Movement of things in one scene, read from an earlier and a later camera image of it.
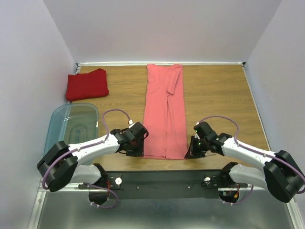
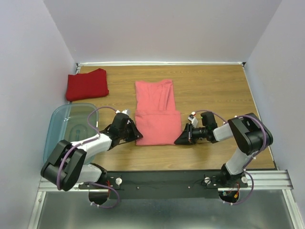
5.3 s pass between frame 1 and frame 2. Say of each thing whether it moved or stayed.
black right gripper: moved
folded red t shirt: stayed
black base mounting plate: stayed
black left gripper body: moved
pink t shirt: moved
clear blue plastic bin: stayed
